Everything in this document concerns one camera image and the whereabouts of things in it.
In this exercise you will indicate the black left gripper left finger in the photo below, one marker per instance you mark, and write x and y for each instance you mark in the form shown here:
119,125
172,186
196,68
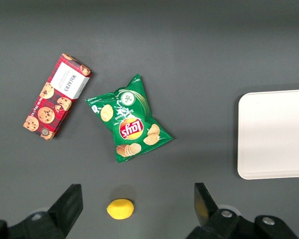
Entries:
62,214

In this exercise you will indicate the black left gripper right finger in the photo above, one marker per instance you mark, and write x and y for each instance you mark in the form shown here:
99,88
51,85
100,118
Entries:
214,224

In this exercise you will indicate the pale plastic tray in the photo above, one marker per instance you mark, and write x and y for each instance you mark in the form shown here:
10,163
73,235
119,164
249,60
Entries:
274,134

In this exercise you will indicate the yellow lemon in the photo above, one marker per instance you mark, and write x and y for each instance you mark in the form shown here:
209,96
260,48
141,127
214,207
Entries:
120,209

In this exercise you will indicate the green Lay's chips bag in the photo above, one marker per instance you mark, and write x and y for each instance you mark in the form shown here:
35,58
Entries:
129,124

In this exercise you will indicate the red Walkers cookie box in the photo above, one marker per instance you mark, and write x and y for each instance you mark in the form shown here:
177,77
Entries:
57,99

